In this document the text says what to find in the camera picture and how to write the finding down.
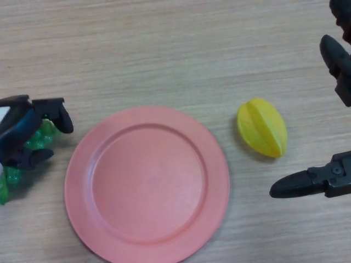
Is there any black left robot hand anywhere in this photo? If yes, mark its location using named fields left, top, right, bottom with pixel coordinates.
left=0, top=95, right=74, bottom=172

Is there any yellow starfruit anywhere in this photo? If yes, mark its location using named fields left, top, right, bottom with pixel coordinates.
left=236, top=97, right=288, bottom=159

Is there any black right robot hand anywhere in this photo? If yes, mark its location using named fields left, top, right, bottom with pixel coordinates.
left=269, top=0, right=351, bottom=199

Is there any green grape bunch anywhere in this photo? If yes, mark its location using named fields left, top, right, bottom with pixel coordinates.
left=0, top=118, right=60, bottom=206

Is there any pink round plate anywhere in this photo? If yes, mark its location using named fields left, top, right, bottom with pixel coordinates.
left=64, top=106, right=230, bottom=263

